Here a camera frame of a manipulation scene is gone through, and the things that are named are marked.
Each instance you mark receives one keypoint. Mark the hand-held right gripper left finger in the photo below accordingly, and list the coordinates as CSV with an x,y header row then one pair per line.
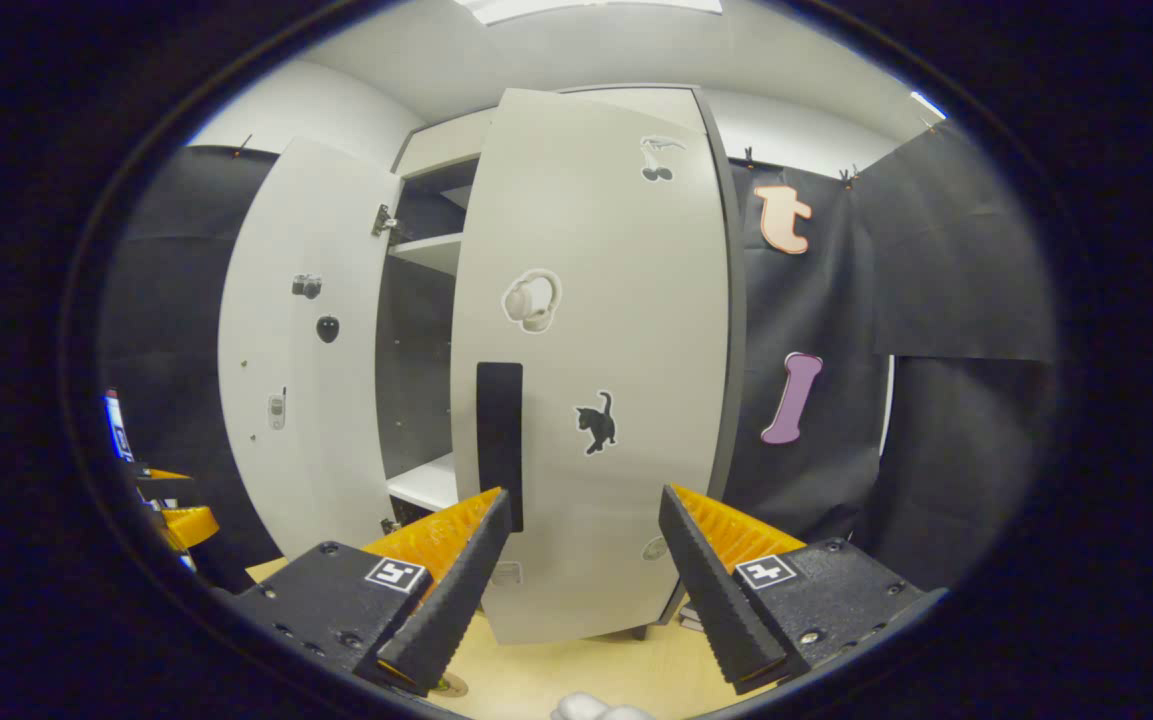
x,y
451,600

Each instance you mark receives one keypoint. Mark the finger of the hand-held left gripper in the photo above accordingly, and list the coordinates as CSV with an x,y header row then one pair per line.
x,y
191,525
166,488

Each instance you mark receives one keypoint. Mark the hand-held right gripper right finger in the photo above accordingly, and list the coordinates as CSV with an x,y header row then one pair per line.
x,y
711,600

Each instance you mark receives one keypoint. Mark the round brown coaster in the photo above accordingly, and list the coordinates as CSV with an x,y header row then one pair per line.
x,y
453,685

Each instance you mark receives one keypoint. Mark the white door with camera sticker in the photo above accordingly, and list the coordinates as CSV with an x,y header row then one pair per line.
x,y
336,400

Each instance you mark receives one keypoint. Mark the white door with headphones sticker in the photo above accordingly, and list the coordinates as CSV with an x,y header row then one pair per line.
x,y
616,320

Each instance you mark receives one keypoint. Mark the white and grey cabinet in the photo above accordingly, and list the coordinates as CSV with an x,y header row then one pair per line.
x,y
431,252

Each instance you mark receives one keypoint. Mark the white book with dark picture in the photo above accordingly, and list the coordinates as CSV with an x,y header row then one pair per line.
x,y
693,615

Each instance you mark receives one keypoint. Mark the white and blue object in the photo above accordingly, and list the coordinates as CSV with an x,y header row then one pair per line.
x,y
118,430

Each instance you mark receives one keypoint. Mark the black backdrop cloth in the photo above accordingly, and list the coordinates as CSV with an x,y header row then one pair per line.
x,y
936,250

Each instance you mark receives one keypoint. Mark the small ceiling light panel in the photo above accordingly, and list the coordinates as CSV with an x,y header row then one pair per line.
x,y
928,104

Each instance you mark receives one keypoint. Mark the large ceiling light panel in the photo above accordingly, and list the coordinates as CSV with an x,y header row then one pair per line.
x,y
586,8

